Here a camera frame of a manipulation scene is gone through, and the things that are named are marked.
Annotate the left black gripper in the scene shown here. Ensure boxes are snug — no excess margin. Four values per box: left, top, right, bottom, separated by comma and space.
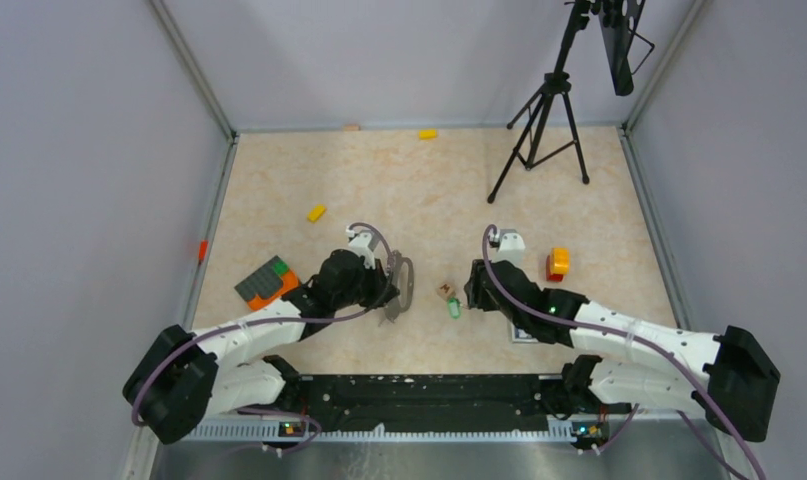
333, 256, 399, 309

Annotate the green key tag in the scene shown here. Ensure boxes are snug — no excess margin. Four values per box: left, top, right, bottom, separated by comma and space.
447, 298, 462, 319

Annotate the metal key holder plate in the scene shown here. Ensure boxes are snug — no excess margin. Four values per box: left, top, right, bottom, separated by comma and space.
381, 250, 415, 323

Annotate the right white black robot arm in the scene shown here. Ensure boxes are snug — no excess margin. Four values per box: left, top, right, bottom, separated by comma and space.
463, 259, 781, 442

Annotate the orange object behind right arm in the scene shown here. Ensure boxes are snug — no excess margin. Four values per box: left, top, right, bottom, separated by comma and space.
545, 247, 570, 283

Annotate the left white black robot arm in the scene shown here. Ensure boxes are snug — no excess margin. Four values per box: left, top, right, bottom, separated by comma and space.
122, 249, 407, 444

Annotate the wooden letter cube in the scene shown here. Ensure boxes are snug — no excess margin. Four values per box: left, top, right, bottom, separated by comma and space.
436, 282, 456, 302

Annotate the orange plate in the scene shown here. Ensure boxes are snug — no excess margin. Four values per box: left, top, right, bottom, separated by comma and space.
247, 270, 300, 311

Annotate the blue playing card deck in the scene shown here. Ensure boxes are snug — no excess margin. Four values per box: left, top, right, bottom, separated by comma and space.
510, 326, 537, 343

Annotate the yellow block centre left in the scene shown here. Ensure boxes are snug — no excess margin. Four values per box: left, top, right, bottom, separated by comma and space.
307, 204, 327, 223

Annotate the yellow block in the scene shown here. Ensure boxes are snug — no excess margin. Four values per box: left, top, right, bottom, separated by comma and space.
418, 129, 438, 140
307, 204, 327, 223

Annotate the yellow block at back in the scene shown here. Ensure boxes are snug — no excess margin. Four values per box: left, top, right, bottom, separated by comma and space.
418, 129, 438, 140

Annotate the black tripod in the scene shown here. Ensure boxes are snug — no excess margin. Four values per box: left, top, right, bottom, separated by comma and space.
487, 0, 657, 205

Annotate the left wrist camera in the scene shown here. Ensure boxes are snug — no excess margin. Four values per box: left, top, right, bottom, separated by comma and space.
345, 224, 379, 270

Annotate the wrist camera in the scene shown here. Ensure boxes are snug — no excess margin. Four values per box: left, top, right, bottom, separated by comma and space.
345, 224, 379, 270
491, 229, 526, 268

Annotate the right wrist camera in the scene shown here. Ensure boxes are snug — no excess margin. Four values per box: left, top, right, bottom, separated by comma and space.
491, 229, 526, 268

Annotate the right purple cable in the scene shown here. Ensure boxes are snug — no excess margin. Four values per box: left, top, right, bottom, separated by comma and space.
481, 224, 769, 480

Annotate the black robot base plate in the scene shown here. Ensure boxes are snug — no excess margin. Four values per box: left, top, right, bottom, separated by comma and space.
237, 355, 633, 434

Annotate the orange red wall clip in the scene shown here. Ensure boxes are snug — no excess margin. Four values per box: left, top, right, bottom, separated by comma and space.
198, 240, 209, 262

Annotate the white slotted cable duct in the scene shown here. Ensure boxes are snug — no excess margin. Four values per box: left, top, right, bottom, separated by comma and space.
182, 418, 577, 443

